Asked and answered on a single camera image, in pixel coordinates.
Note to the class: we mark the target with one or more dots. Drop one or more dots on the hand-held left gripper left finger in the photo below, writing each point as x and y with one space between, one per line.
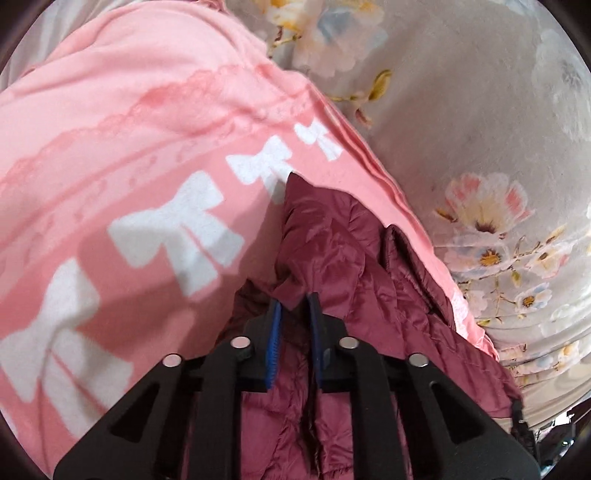
274 339

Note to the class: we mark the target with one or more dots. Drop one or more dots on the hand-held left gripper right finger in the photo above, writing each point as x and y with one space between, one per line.
316 341

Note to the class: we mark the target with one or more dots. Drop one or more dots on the maroon quilted puffer jacket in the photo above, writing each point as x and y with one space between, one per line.
369 286

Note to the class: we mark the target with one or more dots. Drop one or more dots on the pink blanket with white bows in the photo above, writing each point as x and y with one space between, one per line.
152 184

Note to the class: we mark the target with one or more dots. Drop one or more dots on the grey floral bed sheet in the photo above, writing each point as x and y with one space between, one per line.
461 115

